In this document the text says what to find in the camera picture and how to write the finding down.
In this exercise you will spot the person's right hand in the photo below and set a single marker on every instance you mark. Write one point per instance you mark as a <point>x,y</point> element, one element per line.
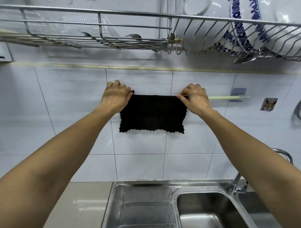
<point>197,101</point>

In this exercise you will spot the person's left hand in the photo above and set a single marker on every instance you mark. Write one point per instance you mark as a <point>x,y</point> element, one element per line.
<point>114,97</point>

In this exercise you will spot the person's left thumb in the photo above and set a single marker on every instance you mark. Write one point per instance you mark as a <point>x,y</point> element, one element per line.
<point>130,93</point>

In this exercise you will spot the person's right thumb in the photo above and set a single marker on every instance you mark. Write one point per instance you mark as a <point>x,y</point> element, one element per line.
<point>182,98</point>

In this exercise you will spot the black knitted dishcloth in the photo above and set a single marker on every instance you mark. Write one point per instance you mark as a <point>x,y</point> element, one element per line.
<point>151,114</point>

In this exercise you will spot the person's left forearm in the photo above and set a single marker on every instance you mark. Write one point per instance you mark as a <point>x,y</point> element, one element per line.
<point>58,164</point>

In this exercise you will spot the person's right forearm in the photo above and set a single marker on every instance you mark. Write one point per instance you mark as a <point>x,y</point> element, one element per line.
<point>254,162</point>

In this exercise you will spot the pale green towel rod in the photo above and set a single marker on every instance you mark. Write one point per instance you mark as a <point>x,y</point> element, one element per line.
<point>228,98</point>

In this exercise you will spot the purple adhesive rod holder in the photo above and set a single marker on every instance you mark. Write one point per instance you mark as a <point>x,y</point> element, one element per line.
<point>238,92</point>

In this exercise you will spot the blue patterned bowl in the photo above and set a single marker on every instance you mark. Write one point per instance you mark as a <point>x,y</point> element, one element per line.
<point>227,45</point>

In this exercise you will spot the large white plate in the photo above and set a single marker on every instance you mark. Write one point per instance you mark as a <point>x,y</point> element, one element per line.
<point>202,28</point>

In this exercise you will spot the small white plate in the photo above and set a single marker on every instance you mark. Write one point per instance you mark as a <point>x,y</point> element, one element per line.
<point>196,6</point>

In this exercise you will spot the blue patterned white plate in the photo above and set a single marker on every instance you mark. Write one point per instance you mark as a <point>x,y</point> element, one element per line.
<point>249,25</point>

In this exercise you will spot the chrome sink faucet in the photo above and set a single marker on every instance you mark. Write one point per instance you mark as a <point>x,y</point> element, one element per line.
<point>236,184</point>

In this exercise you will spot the stainless steel sink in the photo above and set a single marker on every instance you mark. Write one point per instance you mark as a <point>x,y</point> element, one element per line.
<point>150,206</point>

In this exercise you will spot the large white bowl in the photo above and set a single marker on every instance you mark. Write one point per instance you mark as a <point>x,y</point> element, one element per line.
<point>284,32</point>

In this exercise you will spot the bundle of wooden chopsticks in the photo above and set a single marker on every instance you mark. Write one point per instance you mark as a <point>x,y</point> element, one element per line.
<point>16,37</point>

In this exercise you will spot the square adhesive wall hook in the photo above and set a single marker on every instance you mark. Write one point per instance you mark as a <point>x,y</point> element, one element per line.
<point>268,104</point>

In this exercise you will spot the white wall box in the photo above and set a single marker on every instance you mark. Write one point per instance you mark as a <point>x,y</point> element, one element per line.
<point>5,52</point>

